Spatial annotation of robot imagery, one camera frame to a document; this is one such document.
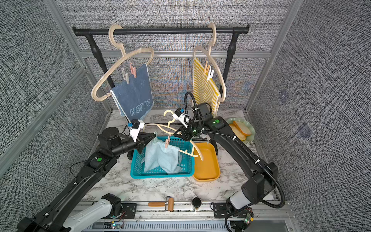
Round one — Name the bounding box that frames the pale green wavy plate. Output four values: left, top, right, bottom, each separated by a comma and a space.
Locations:
227, 118, 256, 142

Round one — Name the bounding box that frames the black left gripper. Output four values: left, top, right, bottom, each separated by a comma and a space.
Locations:
111, 132, 156, 158

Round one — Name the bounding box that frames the yellow plastic tray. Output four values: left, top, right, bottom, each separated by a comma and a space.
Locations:
193, 143, 220, 182

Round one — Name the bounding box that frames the small black lidded jar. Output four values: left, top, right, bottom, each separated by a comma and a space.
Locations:
191, 197, 202, 211

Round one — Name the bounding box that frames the black clothes rack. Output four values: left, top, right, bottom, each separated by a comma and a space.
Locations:
72, 26, 250, 87

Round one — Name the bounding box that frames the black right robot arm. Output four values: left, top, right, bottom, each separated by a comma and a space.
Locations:
174, 103, 286, 210

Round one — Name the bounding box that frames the orange crust bread slice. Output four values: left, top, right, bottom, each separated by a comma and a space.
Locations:
233, 121, 252, 136

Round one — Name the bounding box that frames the light blue terry towel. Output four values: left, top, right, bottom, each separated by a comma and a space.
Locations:
141, 140, 182, 174

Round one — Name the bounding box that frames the yellow striped towel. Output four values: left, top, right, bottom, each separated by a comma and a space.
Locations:
192, 58, 221, 117

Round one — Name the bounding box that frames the pink clothespin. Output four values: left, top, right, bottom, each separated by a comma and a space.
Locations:
165, 137, 171, 148

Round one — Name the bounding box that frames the teal plastic basket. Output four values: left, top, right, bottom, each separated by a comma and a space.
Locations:
130, 136, 195, 179

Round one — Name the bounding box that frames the beige hanger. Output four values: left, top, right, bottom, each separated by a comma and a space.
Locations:
193, 23, 226, 102
144, 110, 204, 162
91, 24, 154, 102

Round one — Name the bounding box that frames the salmon clothespin on blue towel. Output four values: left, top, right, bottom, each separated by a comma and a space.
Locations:
129, 62, 137, 78

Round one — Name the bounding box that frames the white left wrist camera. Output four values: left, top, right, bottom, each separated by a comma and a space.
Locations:
128, 119, 145, 142

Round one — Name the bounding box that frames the black corrugated cable conduit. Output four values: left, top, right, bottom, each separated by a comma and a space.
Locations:
184, 91, 286, 209

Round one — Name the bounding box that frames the white clothespin on blue towel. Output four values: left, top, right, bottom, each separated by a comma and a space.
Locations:
121, 68, 129, 84

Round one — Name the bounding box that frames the white clothespin on striped towel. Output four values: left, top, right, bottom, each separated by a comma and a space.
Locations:
207, 65, 214, 82

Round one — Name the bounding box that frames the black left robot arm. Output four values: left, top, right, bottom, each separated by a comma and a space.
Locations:
17, 127, 156, 232

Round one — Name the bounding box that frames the white right arm base mount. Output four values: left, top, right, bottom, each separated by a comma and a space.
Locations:
226, 190, 251, 216

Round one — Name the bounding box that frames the dark blue hello towel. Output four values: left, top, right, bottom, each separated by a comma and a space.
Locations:
110, 64, 154, 123

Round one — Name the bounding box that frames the wooden handle roller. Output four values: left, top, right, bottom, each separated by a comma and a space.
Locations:
148, 196, 174, 212

